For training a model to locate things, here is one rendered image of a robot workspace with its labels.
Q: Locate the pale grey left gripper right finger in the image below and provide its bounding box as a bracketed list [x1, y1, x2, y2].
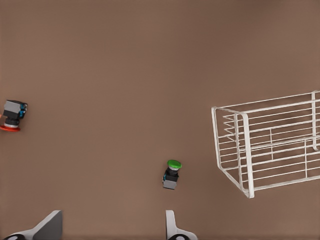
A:
[165, 209, 198, 240]

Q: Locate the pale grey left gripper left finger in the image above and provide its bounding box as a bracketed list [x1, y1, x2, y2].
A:
[1, 209, 63, 240]

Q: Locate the green button switch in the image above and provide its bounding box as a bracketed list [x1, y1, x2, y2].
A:
[162, 159, 183, 191]

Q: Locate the white wire shelf rack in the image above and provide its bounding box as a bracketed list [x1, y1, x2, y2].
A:
[211, 90, 320, 199]

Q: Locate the red button switch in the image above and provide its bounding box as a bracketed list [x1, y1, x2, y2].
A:
[0, 99, 28, 133]

